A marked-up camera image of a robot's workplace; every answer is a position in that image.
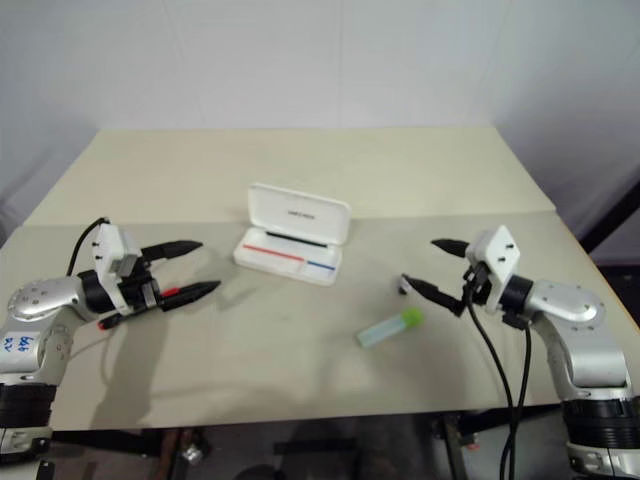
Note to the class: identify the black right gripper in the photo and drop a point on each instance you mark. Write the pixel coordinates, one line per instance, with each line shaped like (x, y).
(477, 285)

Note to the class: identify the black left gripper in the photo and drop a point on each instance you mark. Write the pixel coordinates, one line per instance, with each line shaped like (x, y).
(137, 292)

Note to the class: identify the small black and white clip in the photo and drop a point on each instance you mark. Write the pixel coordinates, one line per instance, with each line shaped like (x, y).
(403, 288)

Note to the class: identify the red and black marker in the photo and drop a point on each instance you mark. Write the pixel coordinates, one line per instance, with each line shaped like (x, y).
(111, 320)

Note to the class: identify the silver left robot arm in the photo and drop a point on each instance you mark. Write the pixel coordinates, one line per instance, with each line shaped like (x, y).
(40, 300)

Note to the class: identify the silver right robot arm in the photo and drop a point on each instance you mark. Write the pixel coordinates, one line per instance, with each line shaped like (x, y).
(570, 305)

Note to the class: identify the white open pencil case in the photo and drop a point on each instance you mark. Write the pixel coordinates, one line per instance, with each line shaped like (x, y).
(295, 207)

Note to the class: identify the black rusty table leg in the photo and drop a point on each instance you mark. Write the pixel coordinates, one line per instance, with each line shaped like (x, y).
(452, 445)

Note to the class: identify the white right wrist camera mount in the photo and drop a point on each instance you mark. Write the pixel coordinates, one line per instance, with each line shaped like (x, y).
(495, 255)

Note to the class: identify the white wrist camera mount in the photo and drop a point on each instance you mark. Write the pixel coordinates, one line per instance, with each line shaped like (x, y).
(495, 255)
(107, 245)

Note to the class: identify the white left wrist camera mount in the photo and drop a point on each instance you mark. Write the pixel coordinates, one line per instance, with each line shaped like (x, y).
(107, 245)

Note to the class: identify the small silver bracket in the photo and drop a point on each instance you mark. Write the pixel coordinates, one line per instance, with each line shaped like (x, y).
(193, 453)

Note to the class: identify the long black table frame bar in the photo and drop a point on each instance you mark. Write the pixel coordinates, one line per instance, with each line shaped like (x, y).
(100, 442)

